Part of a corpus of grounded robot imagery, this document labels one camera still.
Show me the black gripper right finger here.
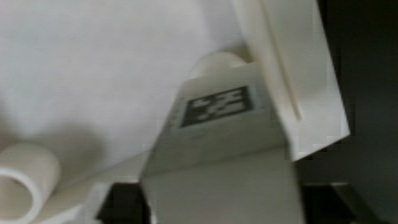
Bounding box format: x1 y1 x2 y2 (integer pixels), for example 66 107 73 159
302 183 380 224

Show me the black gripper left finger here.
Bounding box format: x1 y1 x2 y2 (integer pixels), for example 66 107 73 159
96 183 149 224

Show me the white table leg with tag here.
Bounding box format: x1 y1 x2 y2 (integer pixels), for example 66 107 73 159
140 52 306 224

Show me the white square table top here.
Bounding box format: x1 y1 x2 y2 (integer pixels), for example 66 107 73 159
0 0 350 224

